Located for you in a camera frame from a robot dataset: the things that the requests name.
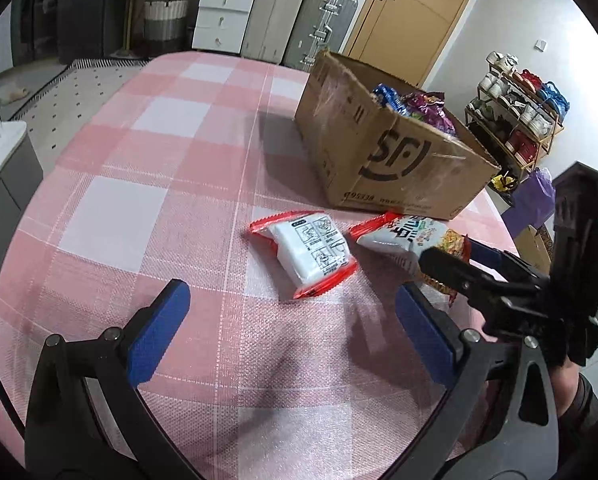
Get blue snack packet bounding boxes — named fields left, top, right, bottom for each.
left=373, top=83, right=406, bottom=112

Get person's right forearm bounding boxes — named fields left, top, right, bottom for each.
left=553, top=359, right=598, bottom=432

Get dark refrigerator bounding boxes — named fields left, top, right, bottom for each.
left=56, top=0, right=123, bottom=59

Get broom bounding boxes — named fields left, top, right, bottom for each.
left=113, top=0, right=136, bottom=59

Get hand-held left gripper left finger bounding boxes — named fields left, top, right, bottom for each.
left=24, top=279, right=205, bottom=480

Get grey suitcase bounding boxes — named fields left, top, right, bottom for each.
left=283, top=0, right=359, bottom=72

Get white red noodle packet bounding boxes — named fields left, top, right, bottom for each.
left=249, top=210, right=359, bottom=301

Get brown cardboard box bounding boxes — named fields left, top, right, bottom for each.
left=294, top=50, right=502, bottom=221

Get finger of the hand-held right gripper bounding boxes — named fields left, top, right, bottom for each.
left=418, top=245, right=556, bottom=336
left=470, top=239, right=552, bottom=285

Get dark purple snack packet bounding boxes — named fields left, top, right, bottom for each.
left=403, top=91, right=446, bottom=117

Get yellow black item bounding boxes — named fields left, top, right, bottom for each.
left=488, top=172, right=518, bottom=192

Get small cardboard box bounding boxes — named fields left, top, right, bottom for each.
left=513, top=224, right=552, bottom=274

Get beige suitcase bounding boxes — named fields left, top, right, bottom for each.
left=240, top=0, right=310, bottom=64

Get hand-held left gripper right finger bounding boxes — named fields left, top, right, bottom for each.
left=395, top=285, right=562, bottom=480

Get wooden door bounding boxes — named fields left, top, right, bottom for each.
left=343, top=0, right=488, bottom=89

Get purple bag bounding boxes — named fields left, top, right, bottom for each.
left=501, top=167, right=556, bottom=241

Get noodle packet with noodle picture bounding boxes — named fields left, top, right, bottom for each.
left=348, top=212, right=473, bottom=307

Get wooden shoe rack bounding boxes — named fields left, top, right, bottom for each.
left=464, top=51, right=570, bottom=177

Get pink plaid cloth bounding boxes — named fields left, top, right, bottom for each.
left=0, top=50, right=520, bottom=480

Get grey cabinet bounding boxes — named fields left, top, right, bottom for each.
left=0, top=119, right=45, bottom=282

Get purple packet with yellow label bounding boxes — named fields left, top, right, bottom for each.
left=418, top=109, right=458, bottom=137

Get patterned rug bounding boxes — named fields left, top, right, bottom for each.
left=0, top=57, right=151, bottom=162

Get white drawer desk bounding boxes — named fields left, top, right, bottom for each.
left=118, top=0, right=260, bottom=55

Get woven laundry basket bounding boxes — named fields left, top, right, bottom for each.
left=142, top=0, right=189, bottom=41

